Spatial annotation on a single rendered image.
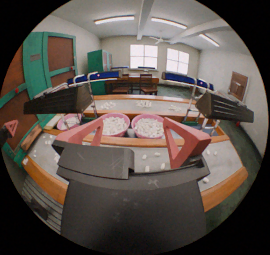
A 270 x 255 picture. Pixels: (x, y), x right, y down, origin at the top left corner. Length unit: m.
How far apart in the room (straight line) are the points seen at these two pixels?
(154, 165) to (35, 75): 1.21
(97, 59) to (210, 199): 3.39
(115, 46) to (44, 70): 4.72
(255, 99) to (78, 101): 4.51
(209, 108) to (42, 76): 1.22
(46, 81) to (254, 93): 5.23
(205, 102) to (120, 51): 5.22
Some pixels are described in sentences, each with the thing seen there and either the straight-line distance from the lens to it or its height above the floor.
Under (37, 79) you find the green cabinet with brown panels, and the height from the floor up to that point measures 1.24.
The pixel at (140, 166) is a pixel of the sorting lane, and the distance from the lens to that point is 0.45.
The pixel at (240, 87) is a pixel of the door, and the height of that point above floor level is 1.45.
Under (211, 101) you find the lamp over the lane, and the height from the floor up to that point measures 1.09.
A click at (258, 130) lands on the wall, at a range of 4.35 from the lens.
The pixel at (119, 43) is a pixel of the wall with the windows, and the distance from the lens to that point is 5.48.
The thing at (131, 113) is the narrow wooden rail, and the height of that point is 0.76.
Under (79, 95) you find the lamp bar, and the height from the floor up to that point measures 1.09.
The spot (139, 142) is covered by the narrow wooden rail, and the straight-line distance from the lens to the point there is 0.50.
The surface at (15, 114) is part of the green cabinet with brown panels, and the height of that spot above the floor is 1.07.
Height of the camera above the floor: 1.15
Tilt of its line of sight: 36 degrees down
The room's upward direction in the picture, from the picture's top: straight up
